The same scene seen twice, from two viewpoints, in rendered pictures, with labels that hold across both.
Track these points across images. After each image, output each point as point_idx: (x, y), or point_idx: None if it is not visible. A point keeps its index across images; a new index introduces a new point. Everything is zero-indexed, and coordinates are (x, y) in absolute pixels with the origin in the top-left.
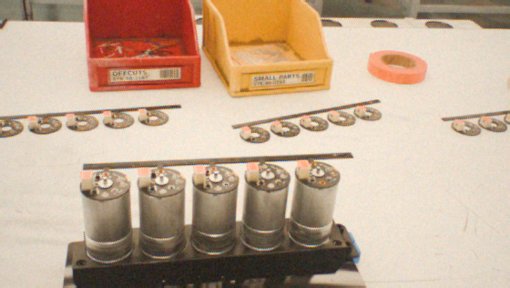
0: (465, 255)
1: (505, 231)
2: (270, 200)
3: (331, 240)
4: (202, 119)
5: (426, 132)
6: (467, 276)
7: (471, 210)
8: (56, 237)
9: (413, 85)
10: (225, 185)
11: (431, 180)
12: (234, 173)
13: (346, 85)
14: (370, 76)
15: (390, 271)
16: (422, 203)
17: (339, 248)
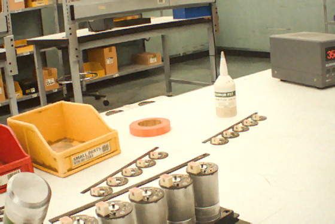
0: (282, 193)
1: (287, 175)
2: (187, 194)
3: (221, 212)
4: (57, 196)
5: (201, 151)
6: (292, 200)
7: (262, 173)
8: None
9: (167, 133)
10: (157, 194)
11: (230, 171)
12: (154, 187)
13: (128, 147)
14: (137, 138)
15: (256, 217)
16: (237, 182)
17: (230, 213)
